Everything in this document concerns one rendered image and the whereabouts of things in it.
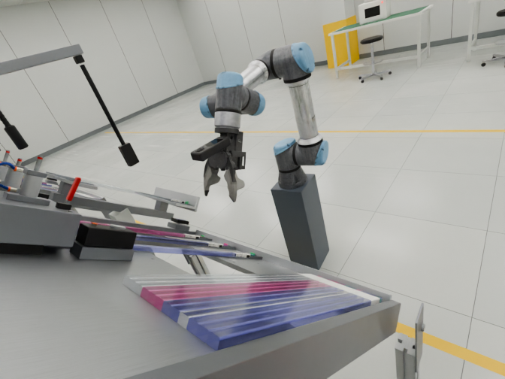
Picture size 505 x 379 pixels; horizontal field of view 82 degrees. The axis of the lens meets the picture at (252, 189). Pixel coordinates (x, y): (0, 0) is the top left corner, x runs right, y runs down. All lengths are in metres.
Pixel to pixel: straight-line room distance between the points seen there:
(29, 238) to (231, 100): 0.57
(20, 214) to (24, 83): 8.04
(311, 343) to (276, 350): 0.07
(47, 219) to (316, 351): 0.37
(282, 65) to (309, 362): 1.07
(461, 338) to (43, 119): 8.29
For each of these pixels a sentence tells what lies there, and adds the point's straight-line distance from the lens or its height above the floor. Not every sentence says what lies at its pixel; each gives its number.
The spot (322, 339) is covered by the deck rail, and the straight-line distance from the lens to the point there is 0.36.
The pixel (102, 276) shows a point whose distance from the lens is 0.42.
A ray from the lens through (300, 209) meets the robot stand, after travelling 1.50.
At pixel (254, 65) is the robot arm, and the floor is 1.16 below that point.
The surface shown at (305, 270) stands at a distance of 0.79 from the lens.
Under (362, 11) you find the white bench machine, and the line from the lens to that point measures 6.02.
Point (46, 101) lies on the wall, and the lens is 8.52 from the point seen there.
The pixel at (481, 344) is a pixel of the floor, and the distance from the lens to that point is 1.58.
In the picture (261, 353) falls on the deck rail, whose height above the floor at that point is 1.08.
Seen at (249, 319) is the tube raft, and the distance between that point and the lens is 0.33.
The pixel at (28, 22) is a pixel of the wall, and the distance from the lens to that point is 8.78.
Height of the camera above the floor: 1.30
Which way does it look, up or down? 28 degrees down
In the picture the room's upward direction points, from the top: 18 degrees counter-clockwise
